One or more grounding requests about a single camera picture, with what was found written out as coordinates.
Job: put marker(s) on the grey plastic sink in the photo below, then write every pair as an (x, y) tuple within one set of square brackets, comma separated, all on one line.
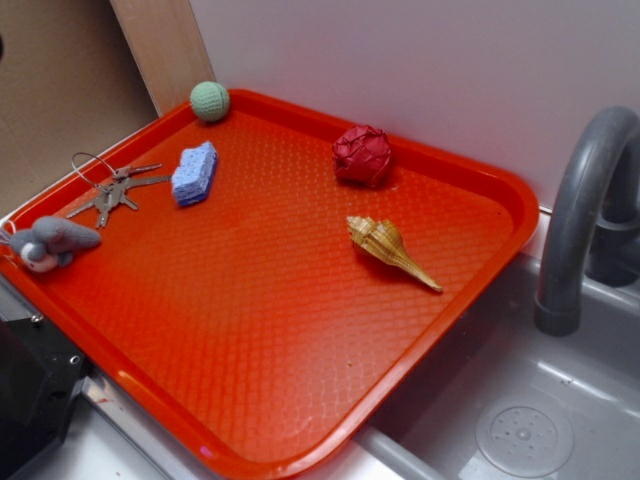
[(498, 399)]

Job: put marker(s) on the brown spiral seashell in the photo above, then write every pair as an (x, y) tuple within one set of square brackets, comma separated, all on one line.
[(383, 241)]

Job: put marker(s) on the red woven ball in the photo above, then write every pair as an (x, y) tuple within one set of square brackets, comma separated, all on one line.
[(363, 155)]

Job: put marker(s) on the grey plush toy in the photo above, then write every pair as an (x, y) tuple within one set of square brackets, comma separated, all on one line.
[(50, 243)]

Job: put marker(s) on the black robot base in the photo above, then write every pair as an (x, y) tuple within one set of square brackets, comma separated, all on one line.
[(42, 372)]

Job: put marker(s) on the grey faucet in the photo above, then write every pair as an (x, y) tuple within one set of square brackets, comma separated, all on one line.
[(594, 227)]

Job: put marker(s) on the blue sponge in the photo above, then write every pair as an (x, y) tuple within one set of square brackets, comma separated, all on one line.
[(192, 179)]

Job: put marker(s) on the wooden board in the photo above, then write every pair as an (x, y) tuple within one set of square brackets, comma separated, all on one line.
[(166, 44)]

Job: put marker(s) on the red plastic tray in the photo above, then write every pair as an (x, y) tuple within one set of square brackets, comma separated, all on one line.
[(248, 324)]

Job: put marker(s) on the silver keys on wire ring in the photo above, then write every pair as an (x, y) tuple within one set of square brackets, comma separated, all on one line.
[(115, 193)]

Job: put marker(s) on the green crocheted ball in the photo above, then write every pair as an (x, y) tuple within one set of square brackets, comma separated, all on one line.
[(210, 101)]

